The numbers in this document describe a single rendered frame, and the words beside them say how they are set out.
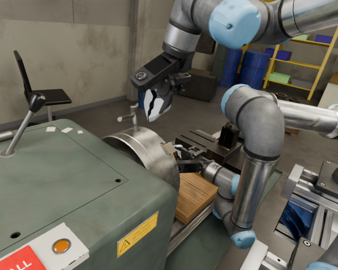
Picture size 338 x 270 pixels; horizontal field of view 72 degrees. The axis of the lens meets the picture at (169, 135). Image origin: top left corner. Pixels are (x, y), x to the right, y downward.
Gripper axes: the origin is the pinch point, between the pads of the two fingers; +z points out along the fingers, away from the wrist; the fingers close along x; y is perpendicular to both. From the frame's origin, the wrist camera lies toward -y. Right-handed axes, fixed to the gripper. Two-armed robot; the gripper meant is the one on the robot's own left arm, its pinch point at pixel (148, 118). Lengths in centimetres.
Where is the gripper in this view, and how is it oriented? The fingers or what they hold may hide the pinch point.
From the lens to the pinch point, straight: 63.9
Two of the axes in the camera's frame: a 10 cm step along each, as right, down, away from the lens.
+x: -7.0, -5.9, 3.9
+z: -3.1, 7.5, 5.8
